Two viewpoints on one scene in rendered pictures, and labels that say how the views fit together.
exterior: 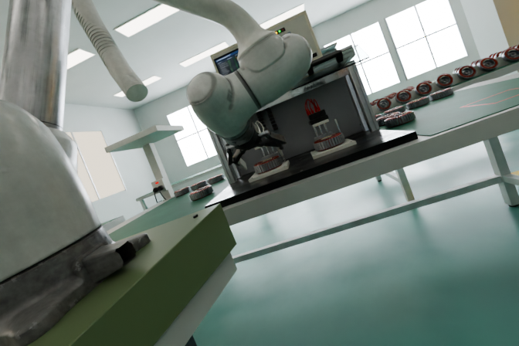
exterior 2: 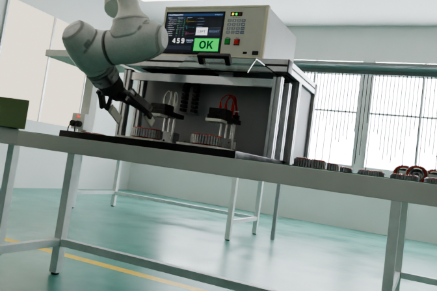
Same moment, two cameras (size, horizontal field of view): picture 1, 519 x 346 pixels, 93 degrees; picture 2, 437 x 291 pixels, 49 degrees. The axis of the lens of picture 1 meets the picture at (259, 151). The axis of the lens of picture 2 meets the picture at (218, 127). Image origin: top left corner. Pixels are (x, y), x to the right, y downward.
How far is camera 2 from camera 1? 0.95 m
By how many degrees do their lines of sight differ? 16
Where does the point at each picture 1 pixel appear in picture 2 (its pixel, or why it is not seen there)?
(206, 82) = (75, 28)
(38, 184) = not seen: outside the picture
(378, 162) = (187, 158)
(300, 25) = (257, 17)
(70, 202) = not seen: outside the picture
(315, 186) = (136, 152)
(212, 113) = (71, 49)
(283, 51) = (134, 30)
